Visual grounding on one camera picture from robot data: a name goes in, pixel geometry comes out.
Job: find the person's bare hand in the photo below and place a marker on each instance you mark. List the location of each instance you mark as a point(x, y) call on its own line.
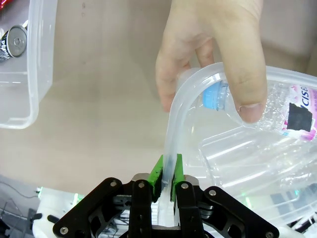
point(210, 29)

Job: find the crushed clear plastic bottle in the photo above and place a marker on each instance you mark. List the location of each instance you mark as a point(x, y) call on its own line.
point(272, 104)

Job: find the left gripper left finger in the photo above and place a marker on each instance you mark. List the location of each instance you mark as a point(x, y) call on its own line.
point(141, 210)

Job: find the large clear plastic bin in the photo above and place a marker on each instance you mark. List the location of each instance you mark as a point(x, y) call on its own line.
point(178, 104)

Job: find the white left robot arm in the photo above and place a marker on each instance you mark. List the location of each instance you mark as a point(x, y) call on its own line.
point(54, 205)

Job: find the red shiny package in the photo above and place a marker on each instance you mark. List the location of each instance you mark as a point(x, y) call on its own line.
point(3, 3)

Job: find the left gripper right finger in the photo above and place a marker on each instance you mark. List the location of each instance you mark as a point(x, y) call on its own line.
point(188, 210)

